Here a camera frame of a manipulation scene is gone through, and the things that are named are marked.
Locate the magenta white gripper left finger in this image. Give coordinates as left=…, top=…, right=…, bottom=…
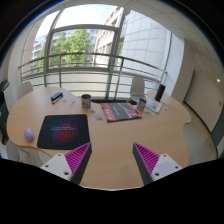
left=41, top=142, right=92, bottom=185

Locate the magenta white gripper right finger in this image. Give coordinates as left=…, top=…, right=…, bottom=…
left=133, top=143, right=182, bottom=185

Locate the black patterned mouse pad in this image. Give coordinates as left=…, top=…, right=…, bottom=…
left=37, top=114, right=90, bottom=150

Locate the lilac computer mouse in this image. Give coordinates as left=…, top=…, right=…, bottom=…
left=24, top=128, right=34, bottom=142

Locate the small card on table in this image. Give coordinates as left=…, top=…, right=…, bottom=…
left=94, top=115, right=103, bottom=120

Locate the white and yellow leaflet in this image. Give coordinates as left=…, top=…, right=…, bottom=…
left=146, top=98, right=162, bottom=113

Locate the patterned mug on right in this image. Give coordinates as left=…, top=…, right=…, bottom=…
left=136, top=98, right=146, bottom=111

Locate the patterned mug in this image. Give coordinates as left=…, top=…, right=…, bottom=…
left=81, top=94, right=91, bottom=108
left=136, top=98, right=146, bottom=111

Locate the patterned mug near centre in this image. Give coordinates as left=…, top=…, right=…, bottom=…
left=81, top=94, right=91, bottom=108

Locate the red and black book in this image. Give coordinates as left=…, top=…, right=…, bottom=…
left=101, top=103, right=142, bottom=122

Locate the black stapler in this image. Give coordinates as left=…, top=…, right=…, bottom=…
left=51, top=92, right=63, bottom=104

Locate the black cylindrical speaker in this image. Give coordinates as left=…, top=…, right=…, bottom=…
left=154, top=84, right=166, bottom=102

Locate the white chair at back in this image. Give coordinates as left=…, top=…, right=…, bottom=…
left=130, top=76, right=145, bottom=102

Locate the white chair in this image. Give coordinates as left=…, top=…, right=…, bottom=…
left=17, top=82, right=33, bottom=99
left=130, top=76, right=145, bottom=102

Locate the white chair at left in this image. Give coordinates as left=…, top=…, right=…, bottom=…
left=17, top=82, right=33, bottom=99

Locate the metal balcony railing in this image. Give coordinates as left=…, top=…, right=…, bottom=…
left=18, top=52, right=167, bottom=100

